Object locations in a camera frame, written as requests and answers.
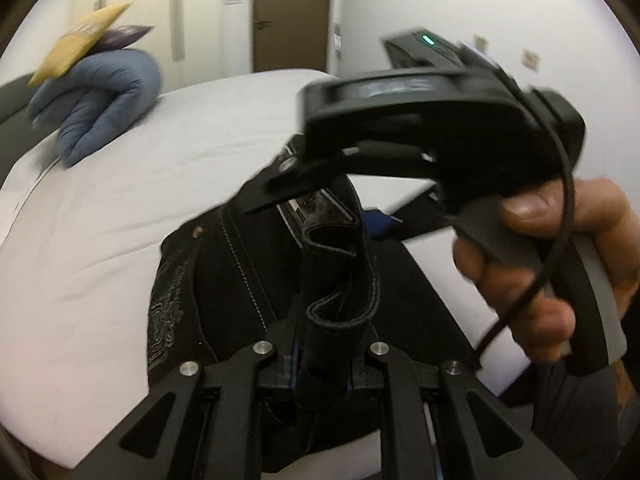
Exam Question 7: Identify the black denim pants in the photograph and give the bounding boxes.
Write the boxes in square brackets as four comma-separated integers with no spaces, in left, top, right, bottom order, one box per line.
[146,177,478,385]

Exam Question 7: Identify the person right hand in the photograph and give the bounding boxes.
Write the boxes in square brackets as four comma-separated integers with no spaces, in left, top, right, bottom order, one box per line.
[452,178,639,364]

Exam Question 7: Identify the brown wooden door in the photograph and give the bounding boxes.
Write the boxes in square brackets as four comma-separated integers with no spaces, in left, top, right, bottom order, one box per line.
[253,0,330,72]

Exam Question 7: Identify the white wardrobe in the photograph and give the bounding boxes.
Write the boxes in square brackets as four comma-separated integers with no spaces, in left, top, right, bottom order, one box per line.
[70,0,253,92]

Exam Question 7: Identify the white bed mattress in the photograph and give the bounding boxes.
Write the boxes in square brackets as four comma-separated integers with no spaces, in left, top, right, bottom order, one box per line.
[0,68,532,470]

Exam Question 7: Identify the purple cushion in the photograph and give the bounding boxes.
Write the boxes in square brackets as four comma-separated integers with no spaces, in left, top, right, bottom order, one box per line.
[88,25,154,55]

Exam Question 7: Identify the blue rolled duvet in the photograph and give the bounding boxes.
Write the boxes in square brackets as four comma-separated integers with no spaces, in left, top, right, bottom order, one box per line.
[27,49,163,167]

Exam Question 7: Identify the yellow cushion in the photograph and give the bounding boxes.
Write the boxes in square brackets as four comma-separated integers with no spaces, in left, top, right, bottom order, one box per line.
[27,2,131,87]

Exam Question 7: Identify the beige wall switch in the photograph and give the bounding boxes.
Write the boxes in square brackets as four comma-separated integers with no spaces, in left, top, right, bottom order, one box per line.
[522,49,540,72]

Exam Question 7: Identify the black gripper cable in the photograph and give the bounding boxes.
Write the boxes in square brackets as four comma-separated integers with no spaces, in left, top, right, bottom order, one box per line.
[474,79,577,371]

